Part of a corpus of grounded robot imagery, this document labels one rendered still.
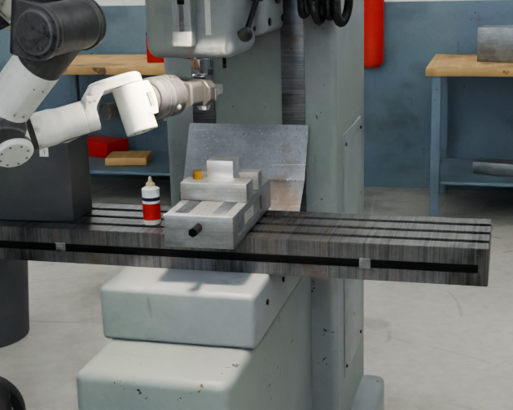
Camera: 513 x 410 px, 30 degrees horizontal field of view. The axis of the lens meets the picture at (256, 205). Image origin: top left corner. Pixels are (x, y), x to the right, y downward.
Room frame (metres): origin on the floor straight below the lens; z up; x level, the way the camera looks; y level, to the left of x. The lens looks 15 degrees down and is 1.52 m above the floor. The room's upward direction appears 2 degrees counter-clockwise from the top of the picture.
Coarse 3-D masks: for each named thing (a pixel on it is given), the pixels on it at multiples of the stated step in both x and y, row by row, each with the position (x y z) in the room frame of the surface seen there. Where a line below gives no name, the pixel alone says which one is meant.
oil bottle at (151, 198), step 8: (152, 184) 2.11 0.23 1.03; (144, 192) 2.10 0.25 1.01; (152, 192) 2.10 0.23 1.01; (144, 200) 2.10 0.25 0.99; (152, 200) 2.10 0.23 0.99; (144, 208) 2.10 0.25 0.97; (152, 208) 2.10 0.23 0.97; (144, 216) 2.10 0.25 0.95; (152, 216) 2.10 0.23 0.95; (160, 216) 2.11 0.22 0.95; (152, 224) 2.10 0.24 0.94
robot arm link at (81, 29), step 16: (64, 0) 1.72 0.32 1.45; (80, 0) 1.74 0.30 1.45; (64, 16) 1.65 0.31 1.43; (80, 16) 1.69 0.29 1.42; (96, 16) 1.73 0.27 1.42; (64, 32) 1.64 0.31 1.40; (80, 32) 1.68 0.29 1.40; (96, 32) 1.73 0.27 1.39; (64, 48) 1.66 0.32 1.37; (80, 48) 1.71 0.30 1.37; (32, 64) 1.70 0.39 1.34; (48, 64) 1.70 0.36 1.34; (64, 64) 1.71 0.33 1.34; (48, 80) 1.72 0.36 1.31
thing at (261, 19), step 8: (264, 0) 2.20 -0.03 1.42; (272, 0) 2.25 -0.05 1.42; (280, 0) 2.31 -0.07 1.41; (256, 8) 2.19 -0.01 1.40; (264, 8) 2.20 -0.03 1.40; (272, 8) 2.25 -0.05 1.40; (280, 8) 2.33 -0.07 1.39; (256, 16) 2.19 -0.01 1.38; (264, 16) 2.20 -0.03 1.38; (272, 16) 2.25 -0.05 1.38; (280, 16) 2.33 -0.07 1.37; (256, 24) 2.19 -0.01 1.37; (264, 24) 2.20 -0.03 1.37; (272, 24) 2.25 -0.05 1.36; (280, 24) 2.33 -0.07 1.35; (256, 32) 2.20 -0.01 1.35; (264, 32) 2.20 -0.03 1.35
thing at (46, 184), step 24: (72, 144) 2.17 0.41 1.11; (0, 168) 2.18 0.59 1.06; (24, 168) 2.16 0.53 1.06; (48, 168) 2.15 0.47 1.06; (72, 168) 2.16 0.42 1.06; (0, 192) 2.18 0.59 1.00; (24, 192) 2.16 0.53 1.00; (48, 192) 2.15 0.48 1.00; (72, 192) 2.15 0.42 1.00; (0, 216) 2.18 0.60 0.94; (24, 216) 2.17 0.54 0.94; (48, 216) 2.15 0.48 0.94; (72, 216) 2.14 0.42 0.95
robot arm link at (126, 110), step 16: (144, 80) 1.98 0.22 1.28; (160, 80) 1.98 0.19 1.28; (128, 96) 1.90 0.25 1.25; (144, 96) 1.92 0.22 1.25; (160, 96) 1.95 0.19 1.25; (112, 112) 1.93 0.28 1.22; (128, 112) 1.90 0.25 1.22; (144, 112) 1.90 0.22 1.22; (160, 112) 1.96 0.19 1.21; (128, 128) 1.90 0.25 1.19; (144, 128) 1.89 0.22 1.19
